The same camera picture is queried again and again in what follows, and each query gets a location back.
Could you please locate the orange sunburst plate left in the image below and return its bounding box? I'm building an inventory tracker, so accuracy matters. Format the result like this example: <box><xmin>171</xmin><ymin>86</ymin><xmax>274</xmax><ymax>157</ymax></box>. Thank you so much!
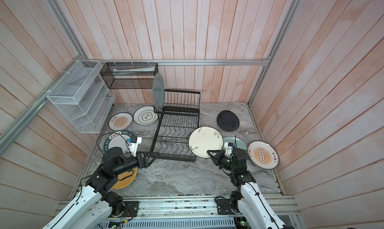
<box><xmin>108</xmin><ymin>112</ymin><xmax>133</xmax><ymax>131</ymax></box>

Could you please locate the cream floral plate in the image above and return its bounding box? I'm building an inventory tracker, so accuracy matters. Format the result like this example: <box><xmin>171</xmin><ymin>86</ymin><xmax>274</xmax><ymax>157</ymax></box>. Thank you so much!
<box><xmin>189</xmin><ymin>127</ymin><xmax>223</xmax><ymax>159</ymax></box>

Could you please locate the large teal green plate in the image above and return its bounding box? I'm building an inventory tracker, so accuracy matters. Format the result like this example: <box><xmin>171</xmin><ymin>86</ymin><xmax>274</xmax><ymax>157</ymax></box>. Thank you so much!
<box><xmin>152</xmin><ymin>73</ymin><xmax>165</xmax><ymax>111</ymax></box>

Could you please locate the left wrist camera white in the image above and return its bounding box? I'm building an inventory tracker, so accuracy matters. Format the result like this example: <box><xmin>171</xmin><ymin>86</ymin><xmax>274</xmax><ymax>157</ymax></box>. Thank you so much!
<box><xmin>125</xmin><ymin>137</ymin><xmax>142</xmax><ymax>158</ymax></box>

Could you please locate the light green flower plate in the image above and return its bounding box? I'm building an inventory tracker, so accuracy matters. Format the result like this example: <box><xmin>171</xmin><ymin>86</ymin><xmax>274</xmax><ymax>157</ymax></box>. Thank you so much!
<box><xmin>222</xmin><ymin>136</ymin><xmax>248</xmax><ymax>151</ymax></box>

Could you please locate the horizontal aluminium wall rail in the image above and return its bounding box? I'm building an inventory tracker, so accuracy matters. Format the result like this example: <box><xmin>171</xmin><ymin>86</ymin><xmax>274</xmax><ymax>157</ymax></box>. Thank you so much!
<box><xmin>95</xmin><ymin>59</ymin><xmax>269</xmax><ymax>66</ymax></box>

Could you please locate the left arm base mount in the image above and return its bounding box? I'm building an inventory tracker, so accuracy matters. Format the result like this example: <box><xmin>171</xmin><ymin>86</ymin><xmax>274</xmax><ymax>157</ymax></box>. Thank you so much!
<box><xmin>101</xmin><ymin>192</ymin><xmax>140</xmax><ymax>218</ymax></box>

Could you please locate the aluminium front rail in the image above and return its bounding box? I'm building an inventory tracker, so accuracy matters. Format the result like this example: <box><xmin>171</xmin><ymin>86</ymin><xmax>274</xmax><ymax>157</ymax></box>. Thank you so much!
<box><xmin>50</xmin><ymin>194</ymin><xmax>301</xmax><ymax>222</ymax></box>

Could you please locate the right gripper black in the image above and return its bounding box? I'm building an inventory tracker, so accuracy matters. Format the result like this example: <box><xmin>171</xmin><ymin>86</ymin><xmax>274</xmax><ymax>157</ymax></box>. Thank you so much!
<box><xmin>208</xmin><ymin>148</ymin><xmax>237</xmax><ymax>173</ymax></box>

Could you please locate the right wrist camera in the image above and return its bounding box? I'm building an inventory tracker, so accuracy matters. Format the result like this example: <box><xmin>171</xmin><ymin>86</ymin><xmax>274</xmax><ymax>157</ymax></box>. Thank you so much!
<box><xmin>224</xmin><ymin>143</ymin><xmax>236</xmax><ymax>157</ymax></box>

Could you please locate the dark green rim plate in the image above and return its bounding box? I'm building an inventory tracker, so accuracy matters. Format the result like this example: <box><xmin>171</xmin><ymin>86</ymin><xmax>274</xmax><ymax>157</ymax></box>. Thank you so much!
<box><xmin>103</xmin><ymin>130</ymin><xmax>136</xmax><ymax>154</ymax></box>

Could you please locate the orange sunburst plate right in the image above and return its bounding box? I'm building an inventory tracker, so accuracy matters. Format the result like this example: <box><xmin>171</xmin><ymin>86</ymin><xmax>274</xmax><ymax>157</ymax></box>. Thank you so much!
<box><xmin>248</xmin><ymin>141</ymin><xmax>280</xmax><ymax>170</ymax></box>

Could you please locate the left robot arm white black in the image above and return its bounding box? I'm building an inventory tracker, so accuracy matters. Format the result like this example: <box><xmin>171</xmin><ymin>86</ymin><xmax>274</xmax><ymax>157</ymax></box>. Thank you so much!
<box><xmin>44</xmin><ymin>147</ymin><xmax>160</xmax><ymax>229</ymax></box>

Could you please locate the black wire dish rack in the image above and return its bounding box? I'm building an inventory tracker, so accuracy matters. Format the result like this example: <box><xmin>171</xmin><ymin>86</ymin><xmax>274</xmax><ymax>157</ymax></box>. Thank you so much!
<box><xmin>150</xmin><ymin>89</ymin><xmax>201</xmax><ymax>162</ymax></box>

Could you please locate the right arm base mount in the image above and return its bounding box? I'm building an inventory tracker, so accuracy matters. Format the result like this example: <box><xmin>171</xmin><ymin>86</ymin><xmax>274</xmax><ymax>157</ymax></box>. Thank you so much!
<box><xmin>214</xmin><ymin>191</ymin><xmax>250</xmax><ymax>216</ymax></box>

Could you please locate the black mesh wall basket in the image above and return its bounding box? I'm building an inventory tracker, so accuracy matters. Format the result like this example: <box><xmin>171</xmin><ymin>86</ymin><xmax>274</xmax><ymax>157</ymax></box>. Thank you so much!
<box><xmin>101</xmin><ymin>62</ymin><xmax>159</xmax><ymax>89</ymax></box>

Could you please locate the white plate black outline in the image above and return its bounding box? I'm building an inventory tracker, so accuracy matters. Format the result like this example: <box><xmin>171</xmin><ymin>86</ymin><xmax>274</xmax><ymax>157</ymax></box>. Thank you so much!
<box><xmin>133</xmin><ymin>105</ymin><xmax>159</xmax><ymax>126</ymax></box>

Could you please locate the white wire mesh shelf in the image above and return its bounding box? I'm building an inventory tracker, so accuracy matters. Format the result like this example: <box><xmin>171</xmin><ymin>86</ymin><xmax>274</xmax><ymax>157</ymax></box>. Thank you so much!
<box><xmin>47</xmin><ymin>60</ymin><xmax>116</xmax><ymax>134</ymax></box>

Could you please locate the black round plate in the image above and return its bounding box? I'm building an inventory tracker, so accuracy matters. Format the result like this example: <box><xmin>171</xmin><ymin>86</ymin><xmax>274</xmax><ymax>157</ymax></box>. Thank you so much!
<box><xmin>217</xmin><ymin>110</ymin><xmax>240</xmax><ymax>132</ymax></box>

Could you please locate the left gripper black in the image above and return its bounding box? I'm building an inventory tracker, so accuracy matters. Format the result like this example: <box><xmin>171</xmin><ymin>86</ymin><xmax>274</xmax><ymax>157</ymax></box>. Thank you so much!
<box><xmin>113</xmin><ymin>150</ymin><xmax>160</xmax><ymax>175</ymax></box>

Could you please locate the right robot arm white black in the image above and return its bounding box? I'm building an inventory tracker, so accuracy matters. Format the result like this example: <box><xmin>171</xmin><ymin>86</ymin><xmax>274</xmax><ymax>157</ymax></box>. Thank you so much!
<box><xmin>207</xmin><ymin>149</ymin><xmax>289</xmax><ymax>229</ymax></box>

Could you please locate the orange sunburst plate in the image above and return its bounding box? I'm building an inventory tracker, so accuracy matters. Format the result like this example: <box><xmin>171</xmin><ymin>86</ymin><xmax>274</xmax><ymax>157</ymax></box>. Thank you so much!
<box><xmin>248</xmin><ymin>141</ymin><xmax>280</xmax><ymax>170</ymax></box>
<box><xmin>108</xmin><ymin>112</ymin><xmax>133</xmax><ymax>131</ymax></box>

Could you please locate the yellow woven round mat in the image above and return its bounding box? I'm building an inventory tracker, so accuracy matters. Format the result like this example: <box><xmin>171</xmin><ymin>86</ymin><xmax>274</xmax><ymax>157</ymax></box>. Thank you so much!
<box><xmin>112</xmin><ymin>168</ymin><xmax>138</xmax><ymax>190</ymax></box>

